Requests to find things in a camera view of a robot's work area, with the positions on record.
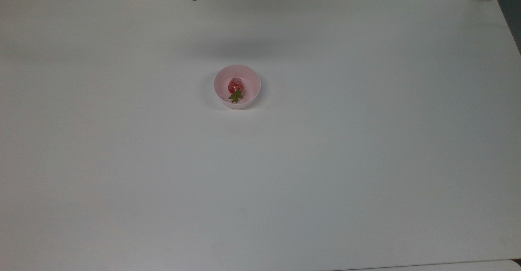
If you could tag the red toy strawberry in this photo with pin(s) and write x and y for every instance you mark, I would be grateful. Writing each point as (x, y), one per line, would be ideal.
(235, 88)

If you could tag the pink plastic bowl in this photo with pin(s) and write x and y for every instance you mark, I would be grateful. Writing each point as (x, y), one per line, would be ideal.
(248, 84)

